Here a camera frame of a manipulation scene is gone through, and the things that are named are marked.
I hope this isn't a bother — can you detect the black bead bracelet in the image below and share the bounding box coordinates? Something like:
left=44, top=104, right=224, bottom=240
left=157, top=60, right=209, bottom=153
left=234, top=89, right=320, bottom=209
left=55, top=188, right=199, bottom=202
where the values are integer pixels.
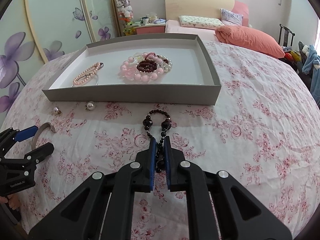
left=142, top=109, right=172, bottom=173

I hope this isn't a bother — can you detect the beige pink headboard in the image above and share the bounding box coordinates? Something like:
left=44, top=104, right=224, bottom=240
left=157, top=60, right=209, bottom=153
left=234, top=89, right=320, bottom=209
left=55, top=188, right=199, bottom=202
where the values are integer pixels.
left=165, top=0, right=249, bottom=27

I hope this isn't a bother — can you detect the pink floral bedsheet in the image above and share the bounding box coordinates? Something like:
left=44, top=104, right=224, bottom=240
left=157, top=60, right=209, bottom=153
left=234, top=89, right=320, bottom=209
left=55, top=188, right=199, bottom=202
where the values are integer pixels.
left=2, top=41, right=319, bottom=236

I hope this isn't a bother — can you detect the plush toy display tube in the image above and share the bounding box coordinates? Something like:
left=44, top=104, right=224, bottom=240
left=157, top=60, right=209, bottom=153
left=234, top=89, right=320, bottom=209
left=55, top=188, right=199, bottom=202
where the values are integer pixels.
left=115, top=0, right=134, bottom=36

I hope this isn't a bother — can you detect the pink bed mattress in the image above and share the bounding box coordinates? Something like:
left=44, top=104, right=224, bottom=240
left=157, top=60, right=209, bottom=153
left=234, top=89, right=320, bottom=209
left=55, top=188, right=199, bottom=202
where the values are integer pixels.
left=165, top=20, right=219, bottom=42

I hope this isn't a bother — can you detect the white mug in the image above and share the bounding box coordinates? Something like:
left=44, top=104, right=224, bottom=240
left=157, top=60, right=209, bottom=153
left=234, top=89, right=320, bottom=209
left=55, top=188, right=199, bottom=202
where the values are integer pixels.
left=141, top=17, right=149, bottom=25

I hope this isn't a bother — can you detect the pink crystal bead bracelet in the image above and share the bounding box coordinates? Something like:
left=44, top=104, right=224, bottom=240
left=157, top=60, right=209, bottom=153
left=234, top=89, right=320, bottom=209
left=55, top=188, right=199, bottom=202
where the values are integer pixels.
left=120, top=51, right=166, bottom=84

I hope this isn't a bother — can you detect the wide silver cuff bracelet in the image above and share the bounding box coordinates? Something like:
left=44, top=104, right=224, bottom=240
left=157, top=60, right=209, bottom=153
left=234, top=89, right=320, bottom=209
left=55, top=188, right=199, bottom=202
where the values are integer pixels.
left=31, top=121, right=58, bottom=151

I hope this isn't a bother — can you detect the pink nightstand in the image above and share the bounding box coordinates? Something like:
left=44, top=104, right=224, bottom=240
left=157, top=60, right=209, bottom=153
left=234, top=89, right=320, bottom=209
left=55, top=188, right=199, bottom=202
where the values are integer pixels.
left=135, top=23, right=165, bottom=35

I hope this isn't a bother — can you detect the white pearl bracelet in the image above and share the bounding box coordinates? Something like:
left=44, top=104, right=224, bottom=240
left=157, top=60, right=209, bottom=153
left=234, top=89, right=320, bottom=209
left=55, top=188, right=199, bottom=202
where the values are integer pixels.
left=132, top=51, right=174, bottom=74

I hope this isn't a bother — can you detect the pearl earring left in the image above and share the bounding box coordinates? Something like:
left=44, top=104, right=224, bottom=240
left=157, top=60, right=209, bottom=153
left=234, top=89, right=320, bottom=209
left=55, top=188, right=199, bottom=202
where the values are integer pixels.
left=53, top=107, right=62, bottom=115

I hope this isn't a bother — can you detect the dark red bead bracelet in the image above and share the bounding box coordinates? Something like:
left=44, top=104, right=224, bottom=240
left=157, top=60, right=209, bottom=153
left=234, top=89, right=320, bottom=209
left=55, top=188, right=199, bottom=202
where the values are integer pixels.
left=136, top=60, right=158, bottom=74

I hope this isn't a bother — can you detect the blue plush clothing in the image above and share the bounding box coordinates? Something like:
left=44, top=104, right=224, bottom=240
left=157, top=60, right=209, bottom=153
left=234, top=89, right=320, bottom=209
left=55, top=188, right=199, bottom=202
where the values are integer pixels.
left=302, top=44, right=319, bottom=103

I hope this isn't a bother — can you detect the pearl earring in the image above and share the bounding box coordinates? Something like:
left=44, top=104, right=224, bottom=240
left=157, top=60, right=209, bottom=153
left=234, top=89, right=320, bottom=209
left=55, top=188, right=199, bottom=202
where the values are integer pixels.
left=53, top=107, right=62, bottom=115
left=86, top=101, right=96, bottom=111

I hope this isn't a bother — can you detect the dark wooden chair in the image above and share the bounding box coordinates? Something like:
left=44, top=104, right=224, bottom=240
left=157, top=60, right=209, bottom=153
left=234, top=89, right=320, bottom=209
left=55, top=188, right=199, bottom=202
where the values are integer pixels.
left=278, top=24, right=296, bottom=47

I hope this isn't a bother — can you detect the floral sliding wardrobe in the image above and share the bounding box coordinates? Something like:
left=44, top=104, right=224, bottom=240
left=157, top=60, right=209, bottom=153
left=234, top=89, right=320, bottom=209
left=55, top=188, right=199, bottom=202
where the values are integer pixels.
left=1, top=0, right=118, bottom=119

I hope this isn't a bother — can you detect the orange pillow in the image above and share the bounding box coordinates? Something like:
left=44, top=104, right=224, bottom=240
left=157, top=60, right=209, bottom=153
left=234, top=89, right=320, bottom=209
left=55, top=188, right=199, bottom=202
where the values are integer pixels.
left=215, top=25, right=285, bottom=59

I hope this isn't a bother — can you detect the grey cardboard tray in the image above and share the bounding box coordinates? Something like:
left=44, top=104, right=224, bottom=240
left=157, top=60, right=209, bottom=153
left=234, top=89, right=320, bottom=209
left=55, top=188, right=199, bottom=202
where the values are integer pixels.
left=43, top=33, right=221, bottom=105

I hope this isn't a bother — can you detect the small patterned cushion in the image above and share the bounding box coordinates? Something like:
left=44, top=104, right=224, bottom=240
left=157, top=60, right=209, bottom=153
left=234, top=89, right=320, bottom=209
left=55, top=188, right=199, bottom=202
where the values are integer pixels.
left=221, top=9, right=244, bottom=25

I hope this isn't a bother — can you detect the pink pearl bracelet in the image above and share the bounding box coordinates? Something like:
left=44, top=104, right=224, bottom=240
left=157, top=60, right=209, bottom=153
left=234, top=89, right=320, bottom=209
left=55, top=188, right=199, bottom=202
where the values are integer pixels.
left=72, top=62, right=102, bottom=86

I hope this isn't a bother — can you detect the pearl earring right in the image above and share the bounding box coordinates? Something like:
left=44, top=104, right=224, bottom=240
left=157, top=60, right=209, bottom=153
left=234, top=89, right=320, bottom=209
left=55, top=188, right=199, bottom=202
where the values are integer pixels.
left=86, top=101, right=96, bottom=111

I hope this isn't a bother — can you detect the floral white pillow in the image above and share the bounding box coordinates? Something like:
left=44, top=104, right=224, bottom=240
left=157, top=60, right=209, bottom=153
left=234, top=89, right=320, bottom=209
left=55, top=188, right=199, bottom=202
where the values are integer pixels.
left=179, top=15, right=224, bottom=30

